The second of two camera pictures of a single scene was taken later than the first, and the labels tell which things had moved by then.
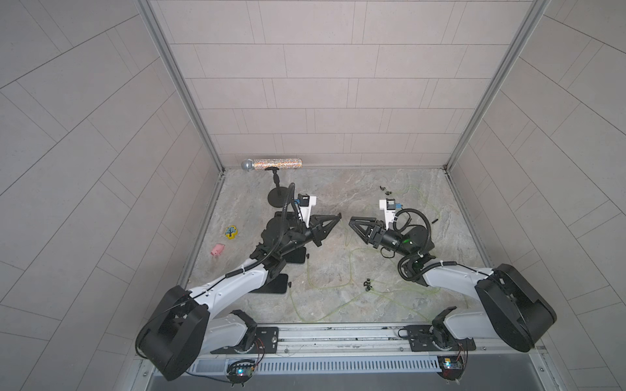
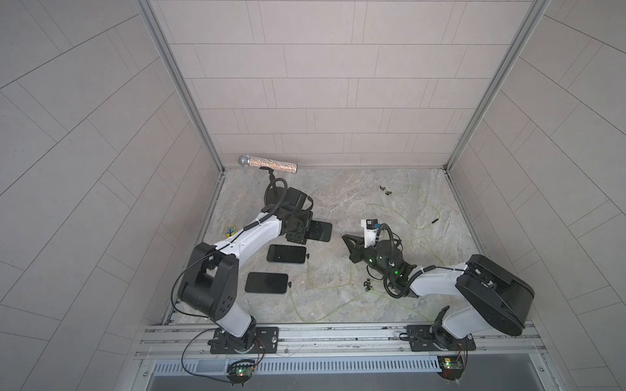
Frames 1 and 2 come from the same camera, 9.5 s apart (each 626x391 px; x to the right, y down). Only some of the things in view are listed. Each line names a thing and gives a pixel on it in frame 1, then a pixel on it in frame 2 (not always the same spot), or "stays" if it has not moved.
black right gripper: (376, 235) to (355, 252)
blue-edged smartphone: (278, 285) stays
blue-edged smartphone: (296, 256) stays
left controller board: (240, 371) stays
